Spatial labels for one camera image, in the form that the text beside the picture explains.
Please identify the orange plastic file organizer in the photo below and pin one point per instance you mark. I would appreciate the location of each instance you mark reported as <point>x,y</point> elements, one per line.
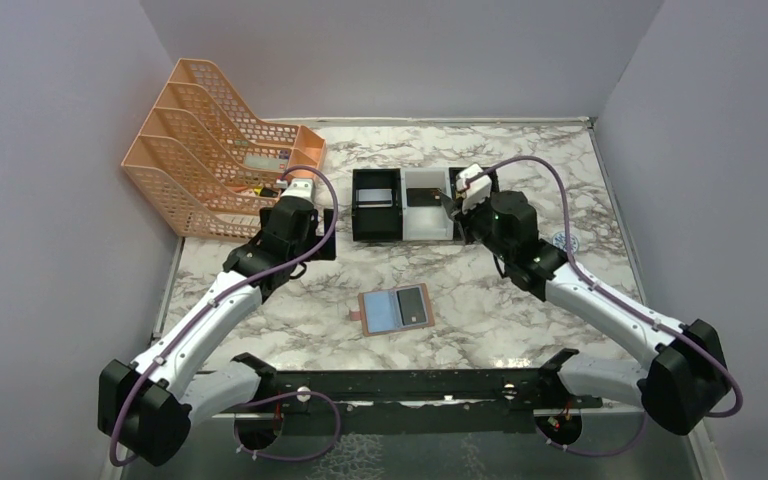
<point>206,162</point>

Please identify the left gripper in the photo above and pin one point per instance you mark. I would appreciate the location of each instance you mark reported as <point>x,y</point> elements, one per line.
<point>327,252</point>

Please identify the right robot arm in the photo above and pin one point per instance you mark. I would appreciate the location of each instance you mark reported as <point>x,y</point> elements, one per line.
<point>609,311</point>

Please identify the left black bin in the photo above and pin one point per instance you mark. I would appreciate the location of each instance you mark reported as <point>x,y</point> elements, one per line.
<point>376,210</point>

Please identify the silver card in bin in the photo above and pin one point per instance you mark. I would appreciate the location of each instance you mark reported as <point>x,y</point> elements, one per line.
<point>374,198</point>

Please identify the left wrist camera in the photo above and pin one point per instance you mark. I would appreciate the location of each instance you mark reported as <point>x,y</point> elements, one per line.
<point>303,188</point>

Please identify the small blue white jar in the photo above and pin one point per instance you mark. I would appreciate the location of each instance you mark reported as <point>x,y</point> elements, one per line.
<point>564,242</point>

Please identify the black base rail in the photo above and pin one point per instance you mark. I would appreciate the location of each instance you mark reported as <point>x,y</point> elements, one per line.
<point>412,401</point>

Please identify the right black bin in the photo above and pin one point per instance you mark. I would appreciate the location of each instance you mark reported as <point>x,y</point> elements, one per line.
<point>453,178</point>

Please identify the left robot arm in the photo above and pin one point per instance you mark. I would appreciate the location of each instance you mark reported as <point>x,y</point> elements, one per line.
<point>212,331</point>

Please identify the tan leather card holder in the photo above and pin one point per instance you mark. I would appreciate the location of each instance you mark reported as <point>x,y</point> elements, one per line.
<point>378,312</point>

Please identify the dark blue VIP card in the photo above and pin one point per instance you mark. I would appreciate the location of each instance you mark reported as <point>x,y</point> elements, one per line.
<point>412,306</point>

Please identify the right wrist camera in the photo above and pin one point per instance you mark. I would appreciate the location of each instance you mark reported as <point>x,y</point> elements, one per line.
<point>474,187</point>

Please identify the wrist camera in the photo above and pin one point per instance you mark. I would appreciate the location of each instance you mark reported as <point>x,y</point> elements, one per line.
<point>474,187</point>
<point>303,188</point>

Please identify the black bin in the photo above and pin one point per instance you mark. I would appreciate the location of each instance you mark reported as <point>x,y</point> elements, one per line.
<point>453,178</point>
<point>376,210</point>

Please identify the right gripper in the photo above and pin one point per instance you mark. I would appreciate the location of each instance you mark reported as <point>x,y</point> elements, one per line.
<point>463,218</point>

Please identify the white middle bin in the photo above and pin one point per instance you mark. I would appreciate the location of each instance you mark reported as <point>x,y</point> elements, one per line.
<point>425,223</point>

